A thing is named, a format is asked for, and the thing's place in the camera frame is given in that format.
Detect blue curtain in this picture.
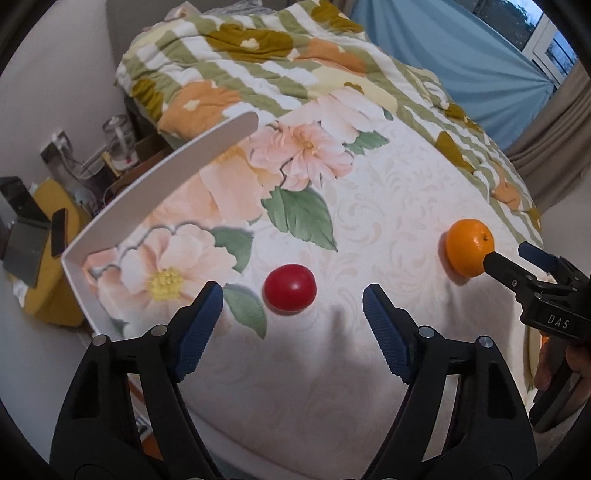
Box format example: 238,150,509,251
348,0,557,151

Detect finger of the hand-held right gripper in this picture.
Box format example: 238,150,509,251
518,242,591,289
482,250,539,301

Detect small orange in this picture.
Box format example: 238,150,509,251
444,219,496,278

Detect brown cardboard box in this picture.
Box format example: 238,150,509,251
106,134,174,195

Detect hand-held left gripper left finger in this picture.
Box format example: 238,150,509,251
50,281,225,480

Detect yellow stool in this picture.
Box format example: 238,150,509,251
14,178,93,328

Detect floral tablecloth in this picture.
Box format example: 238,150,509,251
81,85,548,467

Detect glass blender jar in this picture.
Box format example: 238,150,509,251
102,115,139,169

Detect striped floral blanket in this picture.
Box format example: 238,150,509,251
115,0,546,232

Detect beige curtain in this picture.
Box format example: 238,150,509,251
503,60,591,215

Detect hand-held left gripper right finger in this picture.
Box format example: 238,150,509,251
362,284,539,480

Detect black laptop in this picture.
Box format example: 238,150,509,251
0,176,51,287

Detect person's right hand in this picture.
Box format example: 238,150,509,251
534,344,591,393

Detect grey patterned cloth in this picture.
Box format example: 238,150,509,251
203,0,265,14

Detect window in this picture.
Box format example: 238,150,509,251
468,0,580,88

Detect white tray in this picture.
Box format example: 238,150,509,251
61,111,259,337

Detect wall socket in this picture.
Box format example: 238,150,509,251
41,130,75,160

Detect black cable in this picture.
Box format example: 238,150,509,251
69,152,112,181

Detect red tomato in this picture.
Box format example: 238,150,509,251
263,264,318,315

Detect black smartphone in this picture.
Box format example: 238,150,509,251
51,209,68,258

